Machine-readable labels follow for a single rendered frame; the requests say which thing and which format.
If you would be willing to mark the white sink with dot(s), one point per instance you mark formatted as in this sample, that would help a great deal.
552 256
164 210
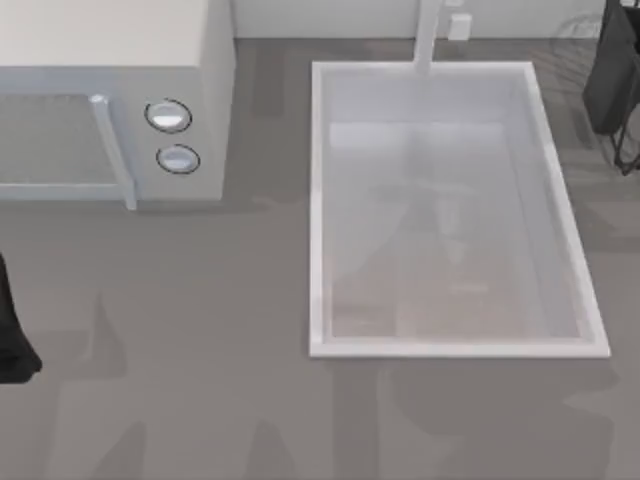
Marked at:
450 225

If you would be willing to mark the small round microwave knob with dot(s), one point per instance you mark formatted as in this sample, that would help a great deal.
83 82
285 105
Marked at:
178 159

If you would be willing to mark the pale microwave oven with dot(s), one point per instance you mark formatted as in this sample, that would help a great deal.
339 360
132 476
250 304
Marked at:
210 100

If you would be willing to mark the large round microwave knob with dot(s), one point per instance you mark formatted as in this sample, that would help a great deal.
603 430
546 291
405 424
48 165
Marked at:
168 116

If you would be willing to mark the tall white tap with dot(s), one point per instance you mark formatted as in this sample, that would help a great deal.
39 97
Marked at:
426 35

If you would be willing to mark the microwave oven door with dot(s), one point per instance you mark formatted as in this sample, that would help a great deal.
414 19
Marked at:
50 145

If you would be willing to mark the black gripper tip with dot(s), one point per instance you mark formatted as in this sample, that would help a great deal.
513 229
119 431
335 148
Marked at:
12 340

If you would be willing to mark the white wall socket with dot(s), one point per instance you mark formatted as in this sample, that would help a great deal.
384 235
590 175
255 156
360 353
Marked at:
459 26

